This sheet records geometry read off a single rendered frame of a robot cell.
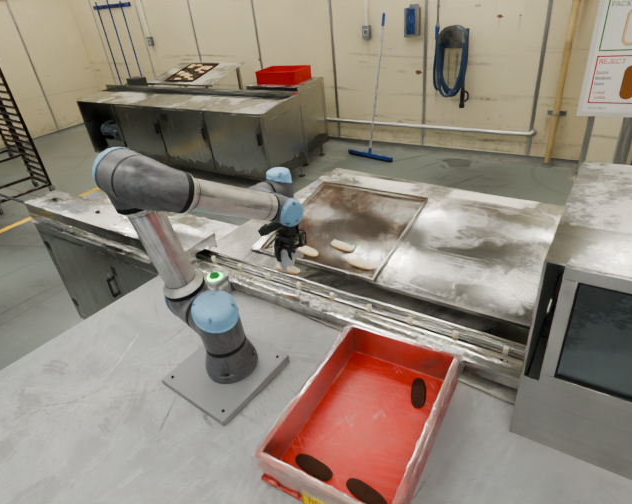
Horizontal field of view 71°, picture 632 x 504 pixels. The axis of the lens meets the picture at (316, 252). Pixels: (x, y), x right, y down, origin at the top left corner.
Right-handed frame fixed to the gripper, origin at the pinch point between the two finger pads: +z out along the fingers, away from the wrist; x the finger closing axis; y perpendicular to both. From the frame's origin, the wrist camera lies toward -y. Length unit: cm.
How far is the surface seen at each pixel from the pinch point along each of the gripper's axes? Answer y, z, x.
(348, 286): 17.2, 11.6, 11.7
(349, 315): 28.1, 7.4, -6.5
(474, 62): -44, -1, 370
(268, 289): -4.5, 7.6, -6.8
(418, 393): 58, 10, -23
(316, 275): 2.7, 11.6, 12.6
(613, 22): 77, -64, 81
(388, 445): 57, 11, -40
